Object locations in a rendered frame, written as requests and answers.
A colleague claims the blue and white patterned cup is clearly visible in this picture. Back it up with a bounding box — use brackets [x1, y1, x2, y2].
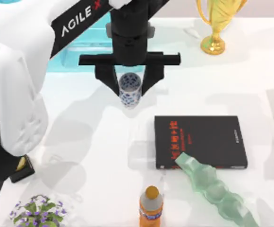
[118, 73, 143, 111]

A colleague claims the light blue rack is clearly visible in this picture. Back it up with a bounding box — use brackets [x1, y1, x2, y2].
[46, 12, 147, 74]

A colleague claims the black book with red lettering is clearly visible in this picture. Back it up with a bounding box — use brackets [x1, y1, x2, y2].
[154, 115, 249, 170]

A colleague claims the gold trophy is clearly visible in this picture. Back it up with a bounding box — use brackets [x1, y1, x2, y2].
[196, 0, 248, 56]

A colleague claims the black and yellow block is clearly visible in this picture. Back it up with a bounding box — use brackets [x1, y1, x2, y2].
[10, 154, 36, 184]

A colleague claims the pale green translucent bottle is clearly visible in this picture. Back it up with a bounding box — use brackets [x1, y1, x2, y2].
[174, 152, 260, 227]

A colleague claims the orange bottle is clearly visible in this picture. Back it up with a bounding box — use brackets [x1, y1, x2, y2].
[137, 185, 164, 227]

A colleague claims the purple flowered plant pot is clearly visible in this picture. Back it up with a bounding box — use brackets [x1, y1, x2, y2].
[9, 194, 66, 227]

